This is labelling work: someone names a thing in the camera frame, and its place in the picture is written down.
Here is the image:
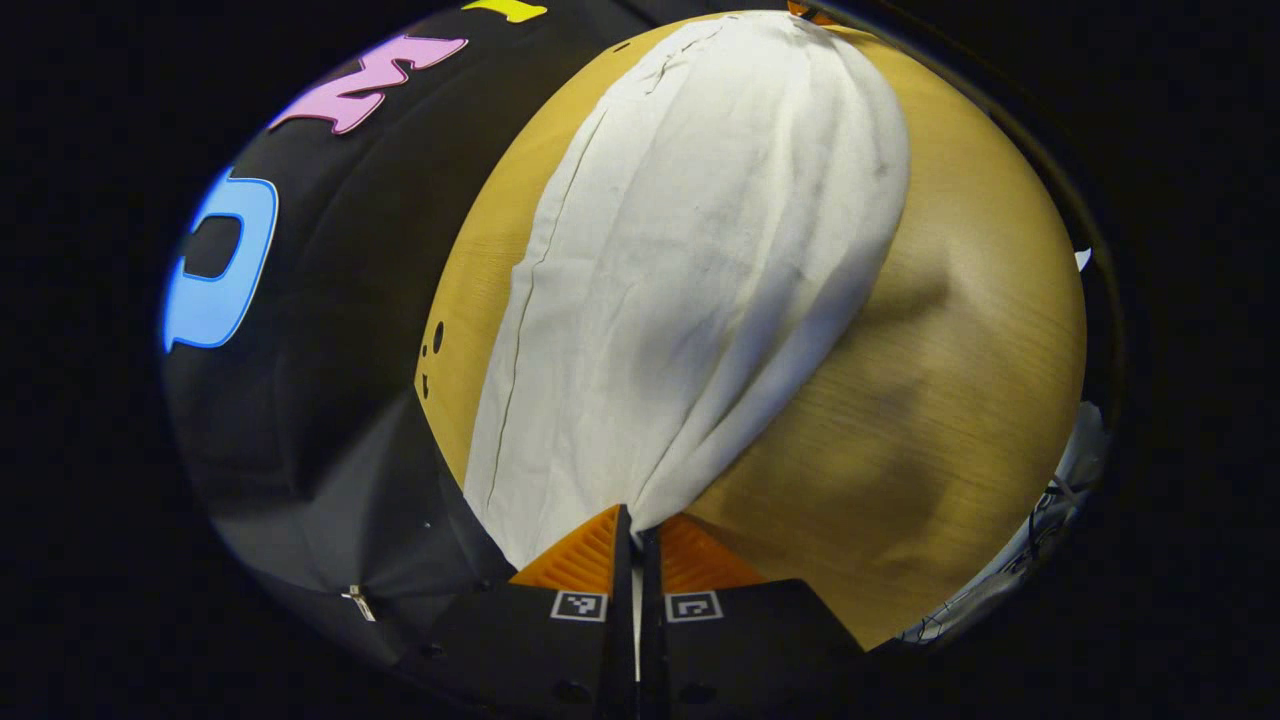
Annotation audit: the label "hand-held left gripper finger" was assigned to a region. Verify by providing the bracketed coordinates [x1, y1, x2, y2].
[420, 504, 639, 720]
[640, 512, 867, 720]

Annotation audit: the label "white jeans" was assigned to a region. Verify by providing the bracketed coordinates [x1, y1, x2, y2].
[463, 10, 913, 681]

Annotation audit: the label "black backdrop cloth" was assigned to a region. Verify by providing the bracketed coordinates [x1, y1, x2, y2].
[160, 0, 791, 666]

